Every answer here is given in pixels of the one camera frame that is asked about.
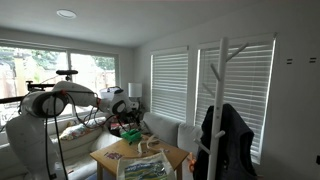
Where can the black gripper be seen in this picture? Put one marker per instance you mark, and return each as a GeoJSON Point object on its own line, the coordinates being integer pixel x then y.
{"type": "Point", "coordinates": [131, 117]}

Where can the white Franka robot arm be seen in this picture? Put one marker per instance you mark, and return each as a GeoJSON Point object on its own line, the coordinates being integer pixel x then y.
{"type": "Point", "coordinates": [76, 93]}

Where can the green plastic storage box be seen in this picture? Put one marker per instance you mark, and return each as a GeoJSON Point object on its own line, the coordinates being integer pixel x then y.
{"type": "Point", "coordinates": [130, 136]}

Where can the oval patterned pillow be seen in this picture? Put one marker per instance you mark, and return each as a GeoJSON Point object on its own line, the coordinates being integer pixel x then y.
{"type": "Point", "coordinates": [144, 127]}

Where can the red patterned cushion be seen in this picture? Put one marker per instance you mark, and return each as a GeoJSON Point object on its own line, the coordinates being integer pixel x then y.
{"type": "Point", "coordinates": [116, 126]}

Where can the light wooden coffee table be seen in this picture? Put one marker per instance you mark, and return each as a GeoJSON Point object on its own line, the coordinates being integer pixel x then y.
{"type": "Point", "coordinates": [130, 151]}

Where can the light gray sectional sofa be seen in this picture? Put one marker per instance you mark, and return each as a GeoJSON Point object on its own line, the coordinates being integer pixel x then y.
{"type": "Point", "coordinates": [163, 128]}

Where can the white drum shade table lamp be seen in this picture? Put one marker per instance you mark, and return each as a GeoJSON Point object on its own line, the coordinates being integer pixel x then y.
{"type": "Point", "coordinates": [135, 90]}

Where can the white shade arc lamp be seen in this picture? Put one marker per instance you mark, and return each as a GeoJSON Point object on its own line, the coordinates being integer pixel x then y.
{"type": "Point", "coordinates": [107, 94]}

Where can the narrow white window blind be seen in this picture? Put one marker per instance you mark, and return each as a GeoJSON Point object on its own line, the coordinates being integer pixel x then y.
{"type": "Point", "coordinates": [169, 86]}

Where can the floral patterned pillow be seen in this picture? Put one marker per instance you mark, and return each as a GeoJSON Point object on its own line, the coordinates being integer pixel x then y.
{"type": "Point", "coordinates": [77, 130]}

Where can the large picture window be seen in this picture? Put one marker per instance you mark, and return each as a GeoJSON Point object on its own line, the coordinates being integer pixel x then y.
{"type": "Point", "coordinates": [90, 71]}

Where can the white wooden coat rack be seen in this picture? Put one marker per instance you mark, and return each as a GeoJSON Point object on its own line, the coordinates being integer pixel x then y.
{"type": "Point", "coordinates": [220, 83]}

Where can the dark hanging jacket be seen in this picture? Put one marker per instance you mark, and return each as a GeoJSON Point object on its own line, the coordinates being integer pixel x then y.
{"type": "Point", "coordinates": [237, 143]}

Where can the wide white window blind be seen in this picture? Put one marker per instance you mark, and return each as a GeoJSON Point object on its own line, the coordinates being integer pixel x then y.
{"type": "Point", "coordinates": [245, 90]}

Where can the black horizontal bar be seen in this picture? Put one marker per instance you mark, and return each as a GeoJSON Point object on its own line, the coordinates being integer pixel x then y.
{"type": "Point", "coordinates": [11, 99]}

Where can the round ceiling light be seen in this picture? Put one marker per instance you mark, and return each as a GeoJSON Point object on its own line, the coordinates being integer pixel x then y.
{"type": "Point", "coordinates": [66, 13]}

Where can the black camera on stand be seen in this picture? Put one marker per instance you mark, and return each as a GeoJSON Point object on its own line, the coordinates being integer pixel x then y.
{"type": "Point", "coordinates": [66, 72]}

